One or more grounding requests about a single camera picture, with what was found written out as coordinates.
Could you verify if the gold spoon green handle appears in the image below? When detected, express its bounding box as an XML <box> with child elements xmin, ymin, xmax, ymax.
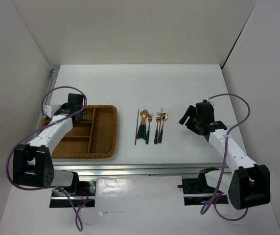
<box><xmin>142</xmin><ymin>109</ymin><xmax>148</xmax><ymax>140</ymax></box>
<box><xmin>159</xmin><ymin>113</ymin><xmax>168</xmax><ymax>143</ymax></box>
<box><xmin>137</xmin><ymin>110</ymin><xmax>148</xmax><ymax>139</ymax></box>

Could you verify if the gold fork green handle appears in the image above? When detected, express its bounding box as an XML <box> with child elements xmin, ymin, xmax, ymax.
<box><xmin>156</xmin><ymin>112</ymin><xmax>163</xmax><ymax>144</ymax></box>
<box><xmin>145</xmin><ymin>113</ymin><xmax>153</xmax><ymax>144</ymax></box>
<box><xmin>154</xmin><ymin>112</ymin><xmax>161</xmax><ymax>144</ymax></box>

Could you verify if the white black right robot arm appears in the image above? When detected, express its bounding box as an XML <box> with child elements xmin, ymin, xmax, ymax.
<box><xmin>179</xmin><ymin>100</ymin><xmax>271</xmax><ymax>210</ymax></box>

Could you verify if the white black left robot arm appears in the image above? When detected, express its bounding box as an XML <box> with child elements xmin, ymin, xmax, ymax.
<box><xmin>10</xmin><ymin>94</ymin><xmax>87</xmax><ymax>195</ymax></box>

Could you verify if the brown wicker divided tray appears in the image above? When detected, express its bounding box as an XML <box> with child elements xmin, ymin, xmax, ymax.
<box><xmin>51</xmin><ymin>105</ymin><xmax>117</xmax><ymax>159</ymax></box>

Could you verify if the copper chopstick left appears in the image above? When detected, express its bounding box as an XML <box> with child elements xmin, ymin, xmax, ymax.
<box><xmin>134</xmin><ymin>108</ymin><xmax>140</xmax><ymax>145</ymax></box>

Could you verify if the aluminium frame rail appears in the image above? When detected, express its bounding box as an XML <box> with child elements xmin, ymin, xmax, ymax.
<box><xmin>50</xmin><ymin>65</ymin><xmax>227</xmax><ymax>176</ymax></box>

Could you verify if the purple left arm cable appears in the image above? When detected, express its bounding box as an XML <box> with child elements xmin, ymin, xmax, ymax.
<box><xmin>5</xmin><ymin>86</ymin><xmax>89</xmax><ymax>232</ymax></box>

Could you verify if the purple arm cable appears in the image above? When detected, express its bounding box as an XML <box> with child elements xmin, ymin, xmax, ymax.
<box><xmin>5</xmin><ymin>86</ymin><xmax>89</xmax><ymax>232</ymax></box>
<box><xmin>200</xmin><ymin>94</ymin><xmax>251</xmax><ymax>222</ymax></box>

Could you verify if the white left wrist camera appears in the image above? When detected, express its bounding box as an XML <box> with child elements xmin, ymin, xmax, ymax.
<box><xmin>44</xmin><ymin>105</ymin><xmax>61</xmax><ymax>118</ymax></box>

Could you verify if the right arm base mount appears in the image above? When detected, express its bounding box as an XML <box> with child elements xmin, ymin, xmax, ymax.
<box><xmin>177</xmin><ymin>167</ymin><xmax>219</xmax><ymax>206</ymax></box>

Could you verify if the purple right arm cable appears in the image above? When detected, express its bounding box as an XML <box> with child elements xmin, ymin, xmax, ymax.
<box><xmin>200</xmin><ymin>94</ymin><xmax>251</xmax><ymax>222</ymax></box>

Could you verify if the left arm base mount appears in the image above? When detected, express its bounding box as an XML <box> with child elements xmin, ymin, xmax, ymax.
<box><xmin>49</xmin><ymin>180</ymin><xmax>96</xmax><ymax>208</ymax></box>

